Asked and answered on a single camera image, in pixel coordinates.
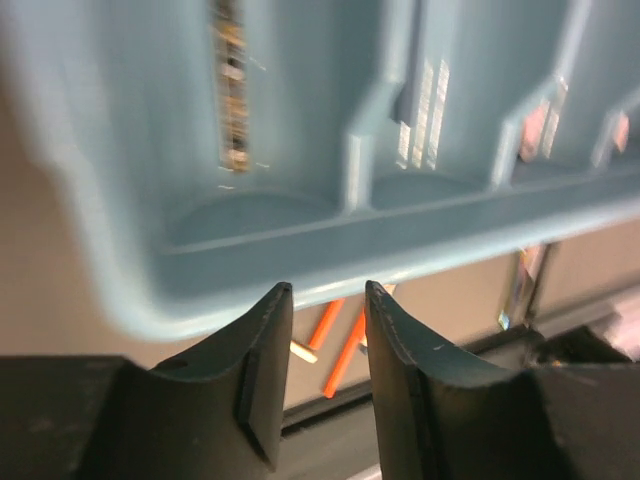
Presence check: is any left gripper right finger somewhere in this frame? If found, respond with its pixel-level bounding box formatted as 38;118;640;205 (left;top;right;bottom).
365;281;639;479

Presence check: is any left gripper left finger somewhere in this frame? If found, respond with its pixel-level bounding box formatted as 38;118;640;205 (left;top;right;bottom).
77;282;293;479

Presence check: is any blue plastic cutlery tray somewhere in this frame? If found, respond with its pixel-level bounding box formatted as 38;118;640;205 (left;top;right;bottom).
1;1;639;340

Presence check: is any orange chopstick lower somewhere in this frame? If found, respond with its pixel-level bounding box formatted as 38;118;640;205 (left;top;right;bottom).
323;309;366;399

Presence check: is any iridescent knife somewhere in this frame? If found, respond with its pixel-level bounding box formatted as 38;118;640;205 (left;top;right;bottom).
497;244;546;331

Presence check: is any orange chopstick long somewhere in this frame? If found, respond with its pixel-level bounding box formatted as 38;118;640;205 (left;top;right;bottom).
308;298;346;350

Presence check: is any patterned fork in tray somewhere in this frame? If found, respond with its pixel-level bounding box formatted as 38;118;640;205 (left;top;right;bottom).
209;0;250;173

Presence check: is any pink knife in tray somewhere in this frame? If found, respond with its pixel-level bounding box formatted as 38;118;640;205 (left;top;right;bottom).
518;75;569;163

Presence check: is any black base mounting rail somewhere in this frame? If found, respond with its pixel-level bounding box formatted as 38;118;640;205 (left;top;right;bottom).
279;299;640;480

